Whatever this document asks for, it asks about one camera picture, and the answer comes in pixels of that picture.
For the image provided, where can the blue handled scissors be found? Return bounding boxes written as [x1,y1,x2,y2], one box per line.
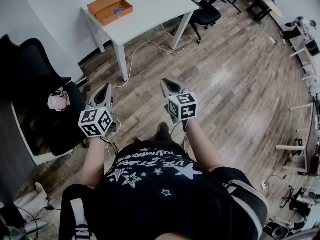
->
[108,6,125,19]

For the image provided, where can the black office chair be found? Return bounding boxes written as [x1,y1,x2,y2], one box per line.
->
[179,0,223,44]

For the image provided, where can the white floor cable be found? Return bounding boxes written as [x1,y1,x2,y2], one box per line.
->
[112,23,186,89]

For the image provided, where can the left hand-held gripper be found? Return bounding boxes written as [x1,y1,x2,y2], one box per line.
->
[78,83,120,138]

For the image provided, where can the grey cabinet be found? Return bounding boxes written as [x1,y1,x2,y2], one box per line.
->
[0,100,36,205]

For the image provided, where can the person's right leg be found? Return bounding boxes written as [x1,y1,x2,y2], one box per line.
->
[154,121,173,144]

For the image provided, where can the person's right forearm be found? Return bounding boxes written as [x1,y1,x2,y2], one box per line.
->
[184,118,225,173]

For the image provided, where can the orange cardboard box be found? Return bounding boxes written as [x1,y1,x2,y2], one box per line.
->
[87,0,134,27]

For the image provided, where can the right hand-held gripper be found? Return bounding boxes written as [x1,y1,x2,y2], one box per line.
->
[160,78,199,124]

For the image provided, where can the desk with light wood legs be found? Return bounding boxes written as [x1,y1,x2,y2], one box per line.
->
[274,101,320,175]

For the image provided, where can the white shoulder strap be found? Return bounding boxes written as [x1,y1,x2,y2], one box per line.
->
[69,198,97,240]

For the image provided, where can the white table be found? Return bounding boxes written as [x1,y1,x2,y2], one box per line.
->
[81,0,201,83]

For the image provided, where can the person's left forearm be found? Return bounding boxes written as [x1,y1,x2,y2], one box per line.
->
[81,134,106,191]

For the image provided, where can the white desk with black legs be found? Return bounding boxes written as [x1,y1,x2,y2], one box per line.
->
[247,0,285,23]

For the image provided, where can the pink headset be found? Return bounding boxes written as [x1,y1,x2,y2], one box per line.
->
[47,86,71,112]

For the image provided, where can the black armchair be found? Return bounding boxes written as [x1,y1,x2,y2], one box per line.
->
[0,33,87,157]

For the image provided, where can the black star print t-shirt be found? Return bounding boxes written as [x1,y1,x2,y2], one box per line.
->
[58,140,270,240]

